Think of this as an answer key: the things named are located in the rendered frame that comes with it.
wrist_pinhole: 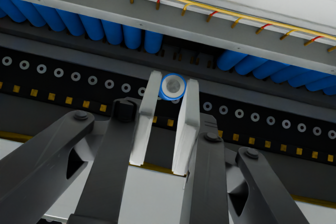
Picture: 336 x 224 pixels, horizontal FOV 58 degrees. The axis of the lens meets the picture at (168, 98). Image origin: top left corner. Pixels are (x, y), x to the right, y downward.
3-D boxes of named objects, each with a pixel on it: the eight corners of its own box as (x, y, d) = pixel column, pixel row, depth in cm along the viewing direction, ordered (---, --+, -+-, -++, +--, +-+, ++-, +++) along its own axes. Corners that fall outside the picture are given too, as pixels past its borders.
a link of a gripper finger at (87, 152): (124, 173, 13) (57, 158, 13) (139, 122, 18) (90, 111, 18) (130, 144, 13) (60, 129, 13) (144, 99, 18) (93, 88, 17)
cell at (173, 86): (160, 103, 26) (164, 103, 20) (154, 83, 26) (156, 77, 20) (180, 96, 27) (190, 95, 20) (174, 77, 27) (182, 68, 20)
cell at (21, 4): (32, 9, 32) (6, -24, 26) (50, 13, 32) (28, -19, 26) (28, 24, 32) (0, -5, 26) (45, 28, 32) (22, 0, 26)
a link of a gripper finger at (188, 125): (185, 122, 14) (200, 125, 14) (188, 77, 21) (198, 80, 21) (171, 174, 15) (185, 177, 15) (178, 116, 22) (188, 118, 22)
